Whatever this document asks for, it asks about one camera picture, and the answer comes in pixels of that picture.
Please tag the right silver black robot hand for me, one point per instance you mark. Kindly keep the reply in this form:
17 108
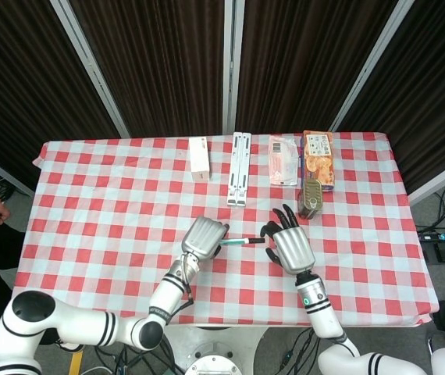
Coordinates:
290 246

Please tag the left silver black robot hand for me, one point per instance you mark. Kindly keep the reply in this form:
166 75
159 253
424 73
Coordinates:
203 239

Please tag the teal white marker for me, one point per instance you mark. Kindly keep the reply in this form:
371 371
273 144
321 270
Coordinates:
234 242

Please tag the black marker cap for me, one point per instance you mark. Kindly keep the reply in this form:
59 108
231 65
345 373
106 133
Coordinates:
255 240

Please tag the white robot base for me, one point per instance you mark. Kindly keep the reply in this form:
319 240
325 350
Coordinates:
212 351

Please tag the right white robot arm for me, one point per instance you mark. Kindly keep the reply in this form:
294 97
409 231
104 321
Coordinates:
347 336

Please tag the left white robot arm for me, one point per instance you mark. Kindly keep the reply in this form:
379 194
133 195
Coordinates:
90 316

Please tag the red white checkered tablecloth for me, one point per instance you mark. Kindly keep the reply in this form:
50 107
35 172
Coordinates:
222 234

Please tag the olive green tin can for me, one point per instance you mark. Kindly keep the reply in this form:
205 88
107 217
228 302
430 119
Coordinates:
310 199

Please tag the white folding laptop stand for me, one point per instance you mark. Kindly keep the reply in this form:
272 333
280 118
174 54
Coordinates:
239 168

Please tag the white rectangular carton box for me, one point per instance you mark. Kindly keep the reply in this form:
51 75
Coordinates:
199 159

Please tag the clear pink plastic packet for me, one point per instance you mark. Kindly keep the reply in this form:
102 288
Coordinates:
283 160

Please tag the orange biscuit box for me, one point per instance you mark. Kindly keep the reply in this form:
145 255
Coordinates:
317 161

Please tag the black power strip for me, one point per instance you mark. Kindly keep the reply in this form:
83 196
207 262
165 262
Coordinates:
443 236

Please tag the yellow floor tape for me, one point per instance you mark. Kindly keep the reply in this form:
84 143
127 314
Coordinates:
75 364

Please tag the white partition frame post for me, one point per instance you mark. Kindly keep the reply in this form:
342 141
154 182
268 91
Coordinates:
365 66
91 66
232 66

